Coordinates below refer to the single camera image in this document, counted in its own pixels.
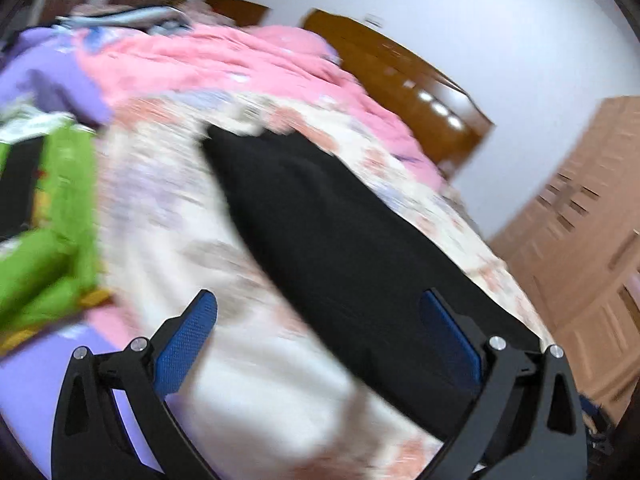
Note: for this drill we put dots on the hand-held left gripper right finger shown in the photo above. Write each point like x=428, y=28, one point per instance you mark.
x=452, y=340

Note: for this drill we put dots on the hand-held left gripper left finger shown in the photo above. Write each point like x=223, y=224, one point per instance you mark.
x=182, y=345

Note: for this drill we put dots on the black pants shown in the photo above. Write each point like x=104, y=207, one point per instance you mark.
x=340, y=260

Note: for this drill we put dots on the floral bed sheet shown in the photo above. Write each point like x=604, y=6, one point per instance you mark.
x=250, y=385

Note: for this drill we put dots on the purple cloth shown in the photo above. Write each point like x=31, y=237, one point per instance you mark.
x=30, y=385
x=45, y=75

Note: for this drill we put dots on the wooden wardrobe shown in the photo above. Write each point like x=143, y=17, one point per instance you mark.
x=590, y=260

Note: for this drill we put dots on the green garment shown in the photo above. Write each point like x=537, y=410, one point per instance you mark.
x=65, y=185

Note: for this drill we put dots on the black flat item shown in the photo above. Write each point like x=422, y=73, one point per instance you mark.
x=17, y=185

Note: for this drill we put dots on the wooden bed headboard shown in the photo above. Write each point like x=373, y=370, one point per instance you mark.
x=400, y=90

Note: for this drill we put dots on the pink quilt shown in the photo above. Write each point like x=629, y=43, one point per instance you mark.
x=225, y=65

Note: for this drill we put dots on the striped cloth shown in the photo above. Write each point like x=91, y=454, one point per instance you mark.
x=125, y=17

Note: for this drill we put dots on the small wooden headboard panel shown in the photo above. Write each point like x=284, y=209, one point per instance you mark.
x=235, y=10

